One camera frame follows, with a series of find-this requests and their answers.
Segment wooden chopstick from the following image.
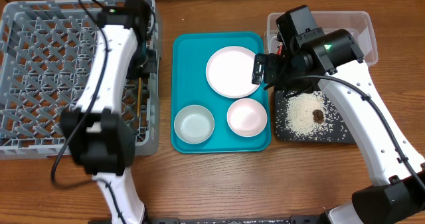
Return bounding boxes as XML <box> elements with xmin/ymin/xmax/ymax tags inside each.
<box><xmin>137</xmin><ymin>77</ymin><xmax>142</xmax><ymax>118</ymax></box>

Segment rice grains pile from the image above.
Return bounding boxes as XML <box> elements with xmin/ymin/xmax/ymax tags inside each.
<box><xmin>277</xmin><ymin>91</ymin><xmax>346</xmax><ymax>140</ymax></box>

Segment brown food scrap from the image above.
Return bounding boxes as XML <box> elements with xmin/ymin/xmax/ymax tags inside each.
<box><xmin>312</xmin><ymin>109</ymin><xmax>325</xmax><ymax>124</ymax></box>

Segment small pink plate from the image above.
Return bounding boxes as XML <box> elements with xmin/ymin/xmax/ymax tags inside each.
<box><xmin>226</xmin><ymin>98</ymin><xmax>268</xmax><ymax>138</ymax></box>

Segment red silver snack wrapper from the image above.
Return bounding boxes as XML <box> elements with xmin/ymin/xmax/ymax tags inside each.
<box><xmin>276</xmin><ymin>43</ymin><xmax>284</xmax><ymax>55</ymax></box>

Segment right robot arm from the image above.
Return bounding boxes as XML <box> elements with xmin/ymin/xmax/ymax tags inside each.
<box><xmin>252</xmin><ymin>5</ymin><xmax>424</xmax><ymax>224</ymax></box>

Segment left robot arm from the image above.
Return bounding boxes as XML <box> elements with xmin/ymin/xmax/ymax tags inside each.
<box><xmin>60</xmin><ymin>0</ymin><xmax>160</xmax><ymax>223</ymax></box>

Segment black waste tray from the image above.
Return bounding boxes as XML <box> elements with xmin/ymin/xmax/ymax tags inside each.
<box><xmin>274</xmin><ymin>90</ymin><xmax>358</xmax><ymax>144</ymax></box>

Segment large white plate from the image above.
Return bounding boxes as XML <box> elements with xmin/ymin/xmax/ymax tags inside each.
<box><xmin>206</xmin><ymin>46</ymin><xmax>260</xmax><ymax>98</ymax></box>

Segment teal serving tray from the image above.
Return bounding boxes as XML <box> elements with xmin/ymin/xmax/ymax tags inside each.
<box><xmin>171</xmin><ymin>31</ymin><xmax>272</xmax><ymax>154</ymax></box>

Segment clear plastic bin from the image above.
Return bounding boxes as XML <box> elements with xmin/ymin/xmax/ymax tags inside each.
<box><xmin>264</xmin><ymin>11</ymin><xmax>379</xmax><ymax>66</ymax></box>

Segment grey bowl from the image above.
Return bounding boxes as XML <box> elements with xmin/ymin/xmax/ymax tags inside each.
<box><xmin>173</xmin><ymin>105</ymin><xmax>215</xmax><ymax>144</ymax></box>

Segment grey plastic dish rack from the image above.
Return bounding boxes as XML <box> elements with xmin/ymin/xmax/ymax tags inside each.
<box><xmin>1</xmin><ymin>0</ymin><xmax>161</xmax><ymax>160</ymax></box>

